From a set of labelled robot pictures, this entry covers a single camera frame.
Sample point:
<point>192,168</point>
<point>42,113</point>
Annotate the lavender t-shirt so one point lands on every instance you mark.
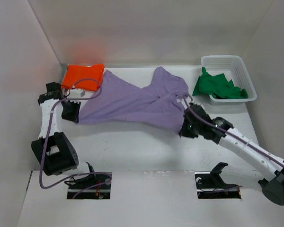
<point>158,104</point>

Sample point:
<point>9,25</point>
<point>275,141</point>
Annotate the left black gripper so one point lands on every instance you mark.
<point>75,117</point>

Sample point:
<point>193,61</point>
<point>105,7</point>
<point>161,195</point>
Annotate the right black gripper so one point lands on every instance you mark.
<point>184,132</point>

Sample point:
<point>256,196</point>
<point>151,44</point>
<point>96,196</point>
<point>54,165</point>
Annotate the green t-shirt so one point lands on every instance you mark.
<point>218,87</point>

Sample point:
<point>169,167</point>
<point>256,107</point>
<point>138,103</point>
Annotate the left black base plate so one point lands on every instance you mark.
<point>90,187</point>

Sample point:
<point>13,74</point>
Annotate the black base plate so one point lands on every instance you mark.
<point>210,185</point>
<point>90,187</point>

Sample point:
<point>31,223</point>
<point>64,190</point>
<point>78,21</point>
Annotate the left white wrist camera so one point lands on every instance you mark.
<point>76,93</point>

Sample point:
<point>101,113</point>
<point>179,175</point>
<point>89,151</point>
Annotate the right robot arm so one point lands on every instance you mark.
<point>269,165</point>

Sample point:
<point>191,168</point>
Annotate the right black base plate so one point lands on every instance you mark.
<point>210,185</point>

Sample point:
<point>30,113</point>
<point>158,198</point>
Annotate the aluminium rail left edge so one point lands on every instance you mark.
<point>61,71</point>

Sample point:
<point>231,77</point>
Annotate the orange t-shirt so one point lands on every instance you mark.
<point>84,77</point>

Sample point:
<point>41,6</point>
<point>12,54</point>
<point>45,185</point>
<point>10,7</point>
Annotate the white plastic bin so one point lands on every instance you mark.
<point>233,67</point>

